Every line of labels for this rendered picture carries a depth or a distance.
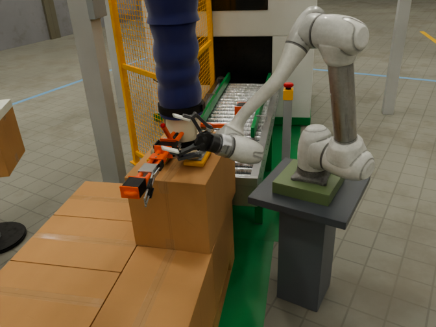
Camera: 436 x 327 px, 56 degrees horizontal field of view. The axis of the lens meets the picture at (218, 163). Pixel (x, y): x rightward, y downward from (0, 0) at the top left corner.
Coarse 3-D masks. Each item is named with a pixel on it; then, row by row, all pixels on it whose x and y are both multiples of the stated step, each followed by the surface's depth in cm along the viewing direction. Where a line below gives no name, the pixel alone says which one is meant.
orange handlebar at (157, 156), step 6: (204, 126) 208; (216, 126) 207; (222, 126) 206; (174, 132) 200; (180, 132) 199; (180, 138) 196; (150, 156) 176; (156, 156) 175; (162, 156) 175; (150, 162) 172; (156, 162) 172; (138, 174) 163; (150, 174) 163; (126, 192) 152; (132, 192) 151
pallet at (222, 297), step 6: (228, 264) 255; (228, 270) 266; (228, 276) 261; (228, 282) 259; (222, 288) 236; (222, 294) 248; (222, 300) 243; (222, 306) 239; (216, 312) 221; (216, 318) 222; (216, 324) 223
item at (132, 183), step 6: (126, 180) 156; (132, 180) 156; (138, 180) 156; (144, 180) 156; (120, 186) 152; (126, 186) 152; (132, 186) 152; (138, 186) 152; (144, 186) 157; (138, 192) 152; (144, 192) 157; (132, 198) 154; (138, 198) 153
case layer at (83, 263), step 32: (96, 192) 259; (64, 224) 229; (96, 224) 228; (128, 224) 227; (224, 224) 235; (32, 256) 206; (64, 256) 205; (96, 256) 204; (128, 256) 203; (160, 256) 202; (192, 256) 201; (224, 256) 240; (0, 288) 187; (32, 288) 186; (64, 288) 185; (96, 288) 184; (128, 288) 183; (160, 288) 182; (192, 288) 182; (0, 320) 170; (32, 320) 170; (64, 320) 169; (96, 320) 168; (128, 320) 167; (160, 320) 167; (192, 320) 168
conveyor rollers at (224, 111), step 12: (228, 84) 457; (240, 84) 455; (252, 84) 452; (228, 96) 417; (240, 96) 415; (216, 108) 387; (228, 108) 385; (264, 108) 386; (216, 120) 362; (228, 120) 360; (252, 120) 356; (264, 120) 355; (240, 168) 278
